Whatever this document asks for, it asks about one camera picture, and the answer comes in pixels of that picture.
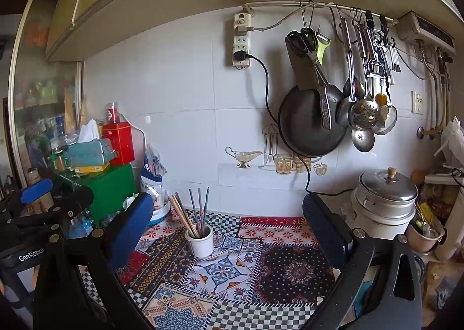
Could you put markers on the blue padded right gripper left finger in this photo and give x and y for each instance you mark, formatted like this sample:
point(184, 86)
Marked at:
point(127, 228)

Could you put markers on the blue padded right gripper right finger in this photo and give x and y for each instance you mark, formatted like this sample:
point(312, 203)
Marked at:
point(330, 230)

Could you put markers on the grey chopstick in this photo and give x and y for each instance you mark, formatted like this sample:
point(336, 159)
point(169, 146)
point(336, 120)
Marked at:
point(196, 214)

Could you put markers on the white bowl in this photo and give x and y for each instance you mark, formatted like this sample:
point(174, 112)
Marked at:
point(160, 214)

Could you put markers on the green box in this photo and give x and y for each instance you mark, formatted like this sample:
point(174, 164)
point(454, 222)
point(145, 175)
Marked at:
point(110, 189)

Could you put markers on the yellow chopstick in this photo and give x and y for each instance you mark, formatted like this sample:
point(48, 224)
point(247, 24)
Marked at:
point(192, 225)
point(175, 205)

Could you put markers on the white blue plastic bag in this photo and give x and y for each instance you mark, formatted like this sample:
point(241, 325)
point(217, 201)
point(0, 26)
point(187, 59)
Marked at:
point(151, 177)

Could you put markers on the white rice cooker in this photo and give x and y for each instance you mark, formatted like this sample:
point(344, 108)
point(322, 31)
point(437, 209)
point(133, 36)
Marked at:
point(378, 217)

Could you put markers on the yellow flat box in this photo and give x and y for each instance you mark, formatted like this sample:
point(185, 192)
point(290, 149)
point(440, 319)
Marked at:
point(88, 170)

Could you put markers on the steel pot lid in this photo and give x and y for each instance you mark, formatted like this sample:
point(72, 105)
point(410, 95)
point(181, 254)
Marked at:
point(389, 184)

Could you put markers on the white ceramic utensil cup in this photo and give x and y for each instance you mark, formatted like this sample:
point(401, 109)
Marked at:
point(201, 247)

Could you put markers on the teal tissue box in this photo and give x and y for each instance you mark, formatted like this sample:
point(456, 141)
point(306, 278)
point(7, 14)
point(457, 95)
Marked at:
point(97, 152)

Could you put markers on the patterned patchwork table mat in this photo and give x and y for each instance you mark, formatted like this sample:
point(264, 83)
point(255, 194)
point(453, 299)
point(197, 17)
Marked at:
point(263, 273)

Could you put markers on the red tin box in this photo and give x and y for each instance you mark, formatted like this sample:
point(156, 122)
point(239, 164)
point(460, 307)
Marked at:
point(120, 138)

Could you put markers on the steel ladle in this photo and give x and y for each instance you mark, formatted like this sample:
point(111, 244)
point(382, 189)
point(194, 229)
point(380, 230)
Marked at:
point(363, 140)

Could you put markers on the red paper cup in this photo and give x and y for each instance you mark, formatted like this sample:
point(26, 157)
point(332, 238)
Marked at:
point(112, 113)

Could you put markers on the black frying pan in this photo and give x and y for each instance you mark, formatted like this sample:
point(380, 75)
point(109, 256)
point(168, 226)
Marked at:
point(300, 122)

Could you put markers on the steel slotted skimmer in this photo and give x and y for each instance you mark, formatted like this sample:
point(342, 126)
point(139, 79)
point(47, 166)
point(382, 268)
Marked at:
point(365, 113)

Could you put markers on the green peeler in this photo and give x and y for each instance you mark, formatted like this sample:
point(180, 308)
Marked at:
point(323, 43)

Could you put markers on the black scissors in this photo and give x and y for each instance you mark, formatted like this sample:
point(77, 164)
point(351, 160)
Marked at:
point(303, 42)

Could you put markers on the white power strip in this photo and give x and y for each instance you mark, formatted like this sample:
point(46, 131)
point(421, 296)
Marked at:
point(242, 22)

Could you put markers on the white wall socket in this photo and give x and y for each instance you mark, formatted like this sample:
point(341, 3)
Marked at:
point(417, 103)

